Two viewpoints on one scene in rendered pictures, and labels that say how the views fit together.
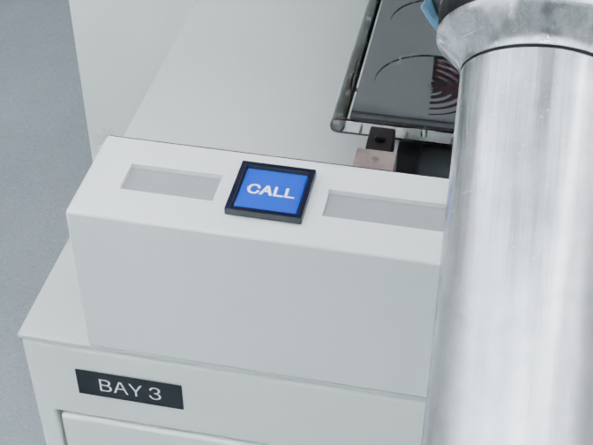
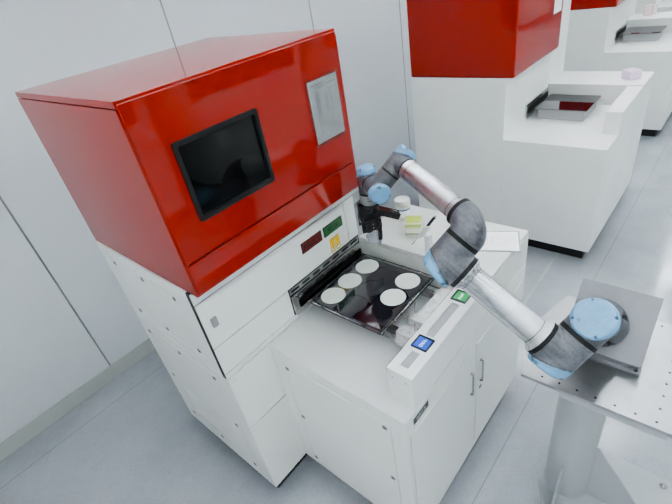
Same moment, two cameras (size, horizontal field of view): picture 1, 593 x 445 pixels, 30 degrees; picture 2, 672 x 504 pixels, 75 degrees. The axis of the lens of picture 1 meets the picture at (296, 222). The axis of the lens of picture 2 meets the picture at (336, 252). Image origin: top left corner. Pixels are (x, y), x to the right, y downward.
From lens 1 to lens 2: 110 cm
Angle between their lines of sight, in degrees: 44
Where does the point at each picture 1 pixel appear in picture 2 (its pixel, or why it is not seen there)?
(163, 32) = (260, 375)
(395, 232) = (443, 328)
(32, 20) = (60, 469)
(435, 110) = (386, 315)
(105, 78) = (249, 404)
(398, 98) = (378, 320)
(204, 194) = (415, 355)
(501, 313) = (514, 305)
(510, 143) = (490, 286)
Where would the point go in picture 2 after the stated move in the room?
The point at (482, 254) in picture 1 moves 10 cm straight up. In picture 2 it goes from (504, 301) to (506, 274)
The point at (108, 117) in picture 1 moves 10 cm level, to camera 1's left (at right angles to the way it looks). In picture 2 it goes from (253, 415) to (237, 436)
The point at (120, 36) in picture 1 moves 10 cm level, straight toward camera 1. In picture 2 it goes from (250, 388) to (273, 392)
